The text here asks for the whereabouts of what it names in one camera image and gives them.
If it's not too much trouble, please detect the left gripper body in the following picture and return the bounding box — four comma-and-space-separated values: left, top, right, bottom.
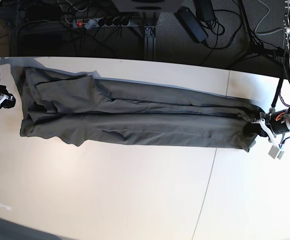
250, 112, 277, 147

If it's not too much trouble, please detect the grey T-shirt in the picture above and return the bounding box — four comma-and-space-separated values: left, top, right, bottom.
10, 59, 262, 151

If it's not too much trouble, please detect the black tripod stand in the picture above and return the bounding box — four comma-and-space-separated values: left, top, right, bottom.
227, 0, 288, 69

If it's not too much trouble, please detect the black power adapter brick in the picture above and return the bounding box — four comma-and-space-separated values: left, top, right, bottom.
175, 6, 208, 43

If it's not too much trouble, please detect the black power strip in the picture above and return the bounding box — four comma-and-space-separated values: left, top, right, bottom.
71, 16, 131, 30

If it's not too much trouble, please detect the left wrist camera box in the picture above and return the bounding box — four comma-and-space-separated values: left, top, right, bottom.
269, 145, 285, 160

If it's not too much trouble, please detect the grey cable on floor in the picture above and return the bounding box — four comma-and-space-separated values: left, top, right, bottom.
256, 0, 288, 51

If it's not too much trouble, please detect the aluminium frame post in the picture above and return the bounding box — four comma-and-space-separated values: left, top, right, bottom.
142, 11, 159, 61

